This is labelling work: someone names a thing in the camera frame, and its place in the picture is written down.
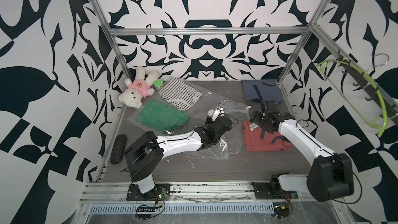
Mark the red tank top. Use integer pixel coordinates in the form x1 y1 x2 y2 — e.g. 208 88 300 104
243 121 293 152

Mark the blue tank top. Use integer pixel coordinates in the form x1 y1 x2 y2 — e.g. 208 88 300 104
240 79 284 104

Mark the clear plastic vacuum bag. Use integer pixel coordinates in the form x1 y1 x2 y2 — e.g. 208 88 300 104
127 77 249 160

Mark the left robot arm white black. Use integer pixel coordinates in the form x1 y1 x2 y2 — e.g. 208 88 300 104
122 114 233 195

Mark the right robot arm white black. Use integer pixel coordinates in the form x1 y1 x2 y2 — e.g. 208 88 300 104
250 101 357 202

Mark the white round bag valve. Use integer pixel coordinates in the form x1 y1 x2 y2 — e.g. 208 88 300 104
207 110 215 117

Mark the striped white black garment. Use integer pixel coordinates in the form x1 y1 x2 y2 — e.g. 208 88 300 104
159 78 202 112

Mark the green folded garment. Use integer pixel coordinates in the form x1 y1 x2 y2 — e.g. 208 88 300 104
136 100 190 132

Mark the white teddy bear pink shirt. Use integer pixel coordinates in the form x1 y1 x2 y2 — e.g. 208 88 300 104
118 66 160 109

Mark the black oblong case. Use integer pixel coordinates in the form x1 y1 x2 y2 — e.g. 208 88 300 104
109 134 127 164

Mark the green clothes hanger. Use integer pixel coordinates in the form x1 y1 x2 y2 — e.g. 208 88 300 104
316 59 389 138

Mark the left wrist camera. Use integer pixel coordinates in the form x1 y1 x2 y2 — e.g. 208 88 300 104
209 103 226 121

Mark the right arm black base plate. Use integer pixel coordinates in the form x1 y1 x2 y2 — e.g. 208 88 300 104
251 173 299 200

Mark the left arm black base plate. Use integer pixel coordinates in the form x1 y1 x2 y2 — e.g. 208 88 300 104
126 183 171 202

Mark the black wall hook rack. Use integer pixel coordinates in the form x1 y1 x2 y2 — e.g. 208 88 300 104
335 50 398 124

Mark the metal wire hanger hook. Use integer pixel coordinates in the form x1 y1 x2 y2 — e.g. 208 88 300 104
365 53 390 74

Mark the white slotted cable duct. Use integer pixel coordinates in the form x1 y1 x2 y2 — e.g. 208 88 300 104
89 202 274 215

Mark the aluminium cage frame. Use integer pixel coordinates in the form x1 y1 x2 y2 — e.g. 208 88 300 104
77 0 398 181

